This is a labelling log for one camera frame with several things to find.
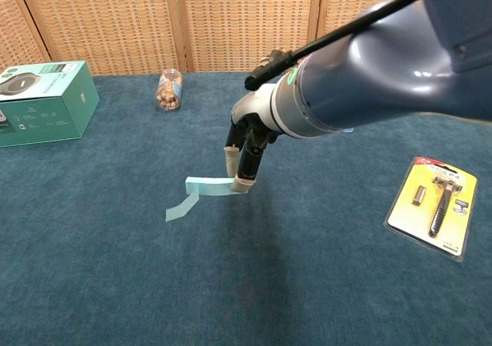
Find woven rattan folding screen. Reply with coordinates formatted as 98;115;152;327
0;0;420;76

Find clear jar of wooden pegs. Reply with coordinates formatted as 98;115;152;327
155;68;183;112

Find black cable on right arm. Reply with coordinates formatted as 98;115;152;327
244;0;422;91

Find green cardboard product box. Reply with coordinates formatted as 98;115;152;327
0;60;101;148

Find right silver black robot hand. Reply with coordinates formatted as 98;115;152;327
224;82;284;195

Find yellow razor blister pack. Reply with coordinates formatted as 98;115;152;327
383;155;480;263

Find teal table cloth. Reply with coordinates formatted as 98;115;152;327
0;72;492;346

